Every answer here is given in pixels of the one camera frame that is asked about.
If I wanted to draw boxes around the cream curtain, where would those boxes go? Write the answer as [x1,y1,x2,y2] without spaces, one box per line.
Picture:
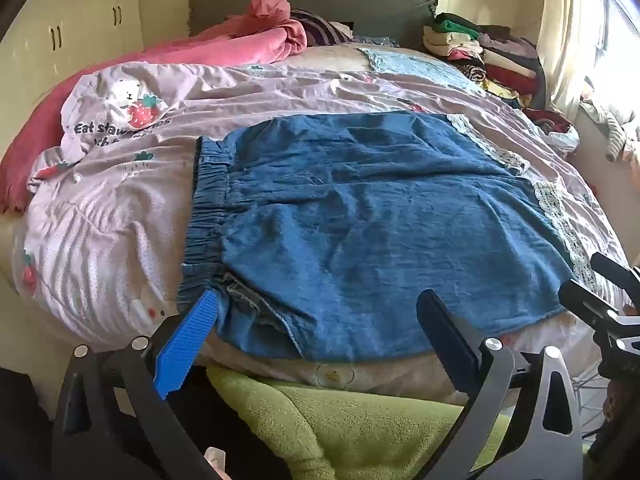
[536,0,610,121]

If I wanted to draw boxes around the red and white garment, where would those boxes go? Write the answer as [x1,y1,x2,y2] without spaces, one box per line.
[524,106,582,152]

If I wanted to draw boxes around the blue denim pants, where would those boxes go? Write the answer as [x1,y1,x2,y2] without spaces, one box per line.
[177,110,597,364]

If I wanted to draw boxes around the pink printed quilt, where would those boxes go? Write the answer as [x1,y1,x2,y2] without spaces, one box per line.
[22,42,632,403]

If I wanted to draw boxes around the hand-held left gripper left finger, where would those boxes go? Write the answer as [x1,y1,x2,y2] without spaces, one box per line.
[52,290,221,480]

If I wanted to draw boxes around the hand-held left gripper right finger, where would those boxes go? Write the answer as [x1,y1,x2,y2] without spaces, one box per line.
[416,290,583,480]

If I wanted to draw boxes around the cream wardrobe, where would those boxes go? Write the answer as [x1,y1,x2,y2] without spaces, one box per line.
[0,0,142,108]

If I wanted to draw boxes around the pile of folded clothes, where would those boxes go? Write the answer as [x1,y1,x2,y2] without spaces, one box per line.
[422,11,552,111]

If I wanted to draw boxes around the grey bed headboard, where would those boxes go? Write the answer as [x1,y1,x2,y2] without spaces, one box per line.
[187,0,440,53]

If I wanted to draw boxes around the pale clothes on windowsill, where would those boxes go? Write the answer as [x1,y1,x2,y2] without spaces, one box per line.
[579,82,640,163]

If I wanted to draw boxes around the light blue lace cloth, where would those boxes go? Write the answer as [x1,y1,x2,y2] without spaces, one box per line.
[352,35,485,93]

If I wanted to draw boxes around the pink fleece blanket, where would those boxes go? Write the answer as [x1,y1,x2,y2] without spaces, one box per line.
[0,0,308,216]

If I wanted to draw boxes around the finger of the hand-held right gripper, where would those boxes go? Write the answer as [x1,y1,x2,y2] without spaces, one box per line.
[557,279,632,334]
[590,252,640,307]

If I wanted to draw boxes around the green fleece garment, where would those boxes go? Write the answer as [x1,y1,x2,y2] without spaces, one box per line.
[206,363,512,480]

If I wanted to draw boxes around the dark striped cloth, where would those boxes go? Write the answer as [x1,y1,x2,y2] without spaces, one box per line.
[290,8,354,47]

